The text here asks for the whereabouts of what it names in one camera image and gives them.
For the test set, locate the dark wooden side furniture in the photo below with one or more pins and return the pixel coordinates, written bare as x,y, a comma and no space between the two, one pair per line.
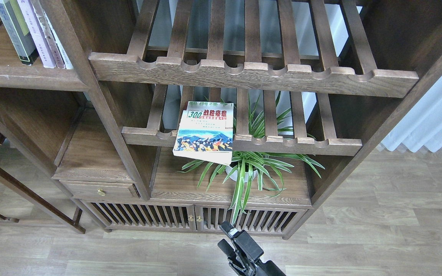
33,221

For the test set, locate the dark wooden bookshelf unit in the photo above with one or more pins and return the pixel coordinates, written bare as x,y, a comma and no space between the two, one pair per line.
333,76

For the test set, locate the yellow grey thick book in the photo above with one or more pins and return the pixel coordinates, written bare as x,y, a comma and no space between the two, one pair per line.
18,31

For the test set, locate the white standing book on shelf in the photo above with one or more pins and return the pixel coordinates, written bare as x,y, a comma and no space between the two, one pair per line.
57,50

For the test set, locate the pale lilac white book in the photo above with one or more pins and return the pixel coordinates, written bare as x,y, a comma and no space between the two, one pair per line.
37,34

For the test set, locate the green blue illustrated book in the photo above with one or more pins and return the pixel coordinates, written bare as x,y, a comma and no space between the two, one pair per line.
206,132

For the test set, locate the white curtain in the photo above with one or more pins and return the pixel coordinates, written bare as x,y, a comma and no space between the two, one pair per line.
422,126

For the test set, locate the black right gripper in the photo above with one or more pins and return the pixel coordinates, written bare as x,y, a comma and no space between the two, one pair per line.
244,258

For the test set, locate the green spider plant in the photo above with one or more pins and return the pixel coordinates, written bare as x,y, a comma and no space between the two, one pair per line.
249,167

